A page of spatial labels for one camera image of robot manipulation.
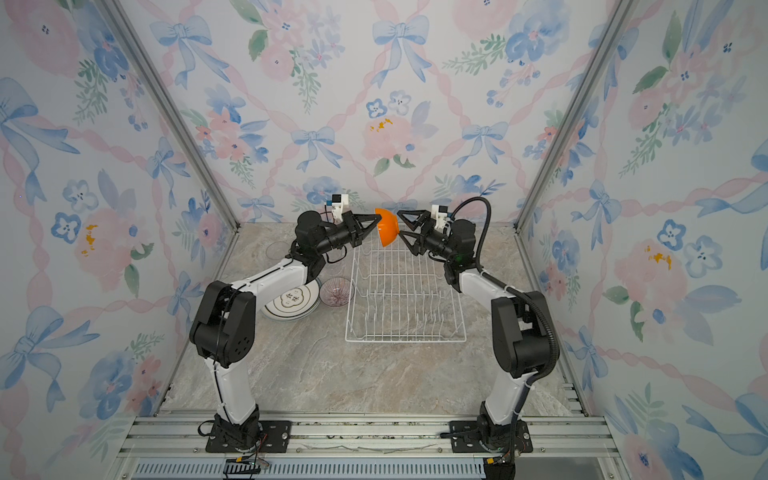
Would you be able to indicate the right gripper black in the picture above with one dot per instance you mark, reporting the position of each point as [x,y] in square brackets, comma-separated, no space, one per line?
[418,248]

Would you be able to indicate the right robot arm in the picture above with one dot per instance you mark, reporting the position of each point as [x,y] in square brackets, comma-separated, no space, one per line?
[524,341]

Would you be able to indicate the white wire dish rack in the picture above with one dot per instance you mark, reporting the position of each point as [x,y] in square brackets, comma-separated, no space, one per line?
[396,297]

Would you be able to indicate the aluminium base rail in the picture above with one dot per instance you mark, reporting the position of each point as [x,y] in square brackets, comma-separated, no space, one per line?
[369,446]

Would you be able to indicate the left corner aluminium post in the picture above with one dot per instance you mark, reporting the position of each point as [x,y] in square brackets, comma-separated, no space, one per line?
[128,38]

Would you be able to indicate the corner aluminium post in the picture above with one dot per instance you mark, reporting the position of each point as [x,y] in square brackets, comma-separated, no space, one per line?
[614,29]
[128,38]

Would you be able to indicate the right corner aluminium post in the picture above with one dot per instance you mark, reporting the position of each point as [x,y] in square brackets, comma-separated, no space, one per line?
[614,29]

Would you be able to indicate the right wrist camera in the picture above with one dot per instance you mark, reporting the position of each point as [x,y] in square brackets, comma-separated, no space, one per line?
[440,217]

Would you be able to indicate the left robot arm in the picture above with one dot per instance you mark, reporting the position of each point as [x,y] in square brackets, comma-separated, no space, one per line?
[223,331]

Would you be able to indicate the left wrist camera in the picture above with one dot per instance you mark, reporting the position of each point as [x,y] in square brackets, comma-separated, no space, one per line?
[338,205]

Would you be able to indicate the clear glass cup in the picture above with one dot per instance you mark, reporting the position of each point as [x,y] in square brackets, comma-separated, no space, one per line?
[278,250]

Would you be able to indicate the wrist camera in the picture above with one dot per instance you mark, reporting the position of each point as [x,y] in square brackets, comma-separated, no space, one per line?
[440,217]
[338,205]

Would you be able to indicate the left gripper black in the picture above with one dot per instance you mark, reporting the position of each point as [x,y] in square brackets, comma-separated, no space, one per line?
[356,237]

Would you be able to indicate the white plate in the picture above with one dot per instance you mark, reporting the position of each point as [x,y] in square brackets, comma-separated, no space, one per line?
[294,304]

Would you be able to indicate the striped ceramic bowl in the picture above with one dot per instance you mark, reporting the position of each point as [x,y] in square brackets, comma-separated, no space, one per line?
[336,292]

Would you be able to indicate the orange bowl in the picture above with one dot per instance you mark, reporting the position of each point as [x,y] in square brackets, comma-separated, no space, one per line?
[388,227]

